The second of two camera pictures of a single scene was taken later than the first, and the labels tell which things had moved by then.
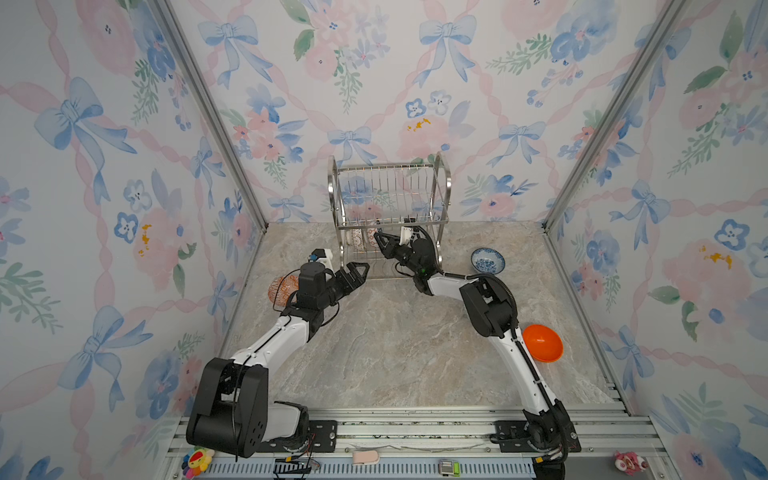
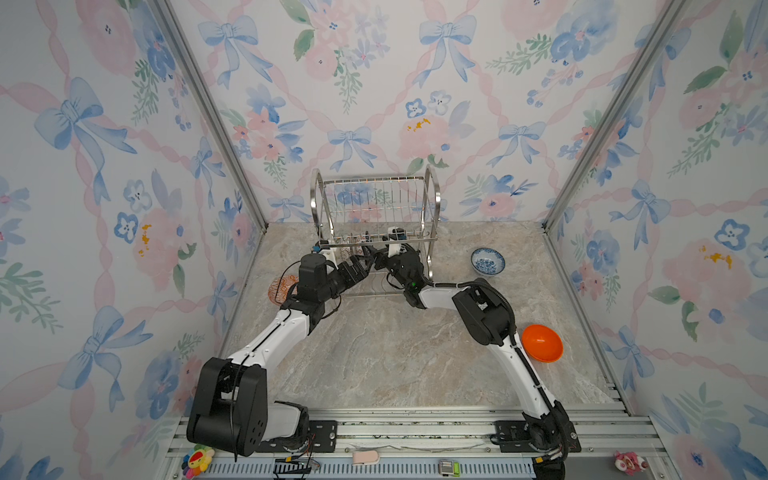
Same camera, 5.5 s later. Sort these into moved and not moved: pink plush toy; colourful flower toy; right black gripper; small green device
Moved: right black gripper
Not moved: pink plush toy; small green device; colourful flower toy
